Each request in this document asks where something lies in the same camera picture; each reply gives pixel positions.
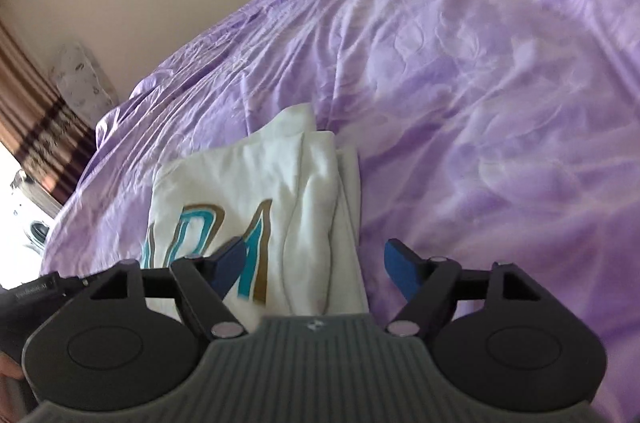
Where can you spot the brown striped curtain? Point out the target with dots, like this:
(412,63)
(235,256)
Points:
(35,103)

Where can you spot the white printed t-shirt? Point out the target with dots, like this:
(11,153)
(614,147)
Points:
(295,183)

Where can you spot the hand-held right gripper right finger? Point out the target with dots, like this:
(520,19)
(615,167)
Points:
(402,270)

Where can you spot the white patterned pillow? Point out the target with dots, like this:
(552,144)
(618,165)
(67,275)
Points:
(82,80)

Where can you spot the purple bed sheet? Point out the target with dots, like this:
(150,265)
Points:
(475,93)

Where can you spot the white washing machine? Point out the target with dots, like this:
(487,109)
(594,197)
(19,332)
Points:
(30,228)

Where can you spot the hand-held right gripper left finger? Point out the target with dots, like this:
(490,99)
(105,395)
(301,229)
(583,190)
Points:
(227,265)

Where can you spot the person's left forearm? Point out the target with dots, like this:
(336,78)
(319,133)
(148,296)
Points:
(10,370)

